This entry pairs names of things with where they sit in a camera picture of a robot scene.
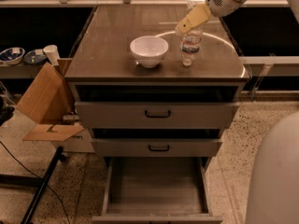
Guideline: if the bottom drawer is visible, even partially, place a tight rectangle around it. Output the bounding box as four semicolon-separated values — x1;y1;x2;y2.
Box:
92;157;223;224

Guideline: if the white bowl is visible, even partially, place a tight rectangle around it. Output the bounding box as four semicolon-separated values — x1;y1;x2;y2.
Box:
130;35;169;68

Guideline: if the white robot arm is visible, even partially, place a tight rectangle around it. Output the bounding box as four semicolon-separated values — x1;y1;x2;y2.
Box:
175;0;299;224

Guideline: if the top drawer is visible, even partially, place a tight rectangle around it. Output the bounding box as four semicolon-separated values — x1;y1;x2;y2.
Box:
76;85;238;129

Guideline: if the black metal stand leg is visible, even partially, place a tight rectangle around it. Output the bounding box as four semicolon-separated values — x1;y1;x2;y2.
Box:
21;147;64;224

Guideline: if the clear plastic water bottle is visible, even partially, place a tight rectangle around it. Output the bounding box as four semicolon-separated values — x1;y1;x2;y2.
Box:
179;0;206;66

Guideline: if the brown cardboard box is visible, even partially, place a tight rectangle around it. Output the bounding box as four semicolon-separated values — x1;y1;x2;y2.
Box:
16;63;84;142

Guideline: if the white paper cup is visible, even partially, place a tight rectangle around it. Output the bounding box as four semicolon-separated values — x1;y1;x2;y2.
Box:
43;45;60;64

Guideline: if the drawer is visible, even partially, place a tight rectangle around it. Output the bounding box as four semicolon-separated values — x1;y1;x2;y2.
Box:
92;129;221;157
76;85;238;129
92;157;223;224

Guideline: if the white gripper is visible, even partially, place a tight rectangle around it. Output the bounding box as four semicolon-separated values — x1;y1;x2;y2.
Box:
175;0;241;35

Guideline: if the blue patterned bowl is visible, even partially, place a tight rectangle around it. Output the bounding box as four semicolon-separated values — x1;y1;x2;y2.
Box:
0;47;25;65

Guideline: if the grey drawer cabinet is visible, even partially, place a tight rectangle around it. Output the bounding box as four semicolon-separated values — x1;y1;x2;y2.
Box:
64;4;250;161

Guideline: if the middle drawer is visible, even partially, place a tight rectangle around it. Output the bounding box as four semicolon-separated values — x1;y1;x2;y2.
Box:
92;129;221;157

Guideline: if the black cable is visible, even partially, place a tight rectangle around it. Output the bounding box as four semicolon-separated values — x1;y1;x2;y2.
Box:
0;140;71;224

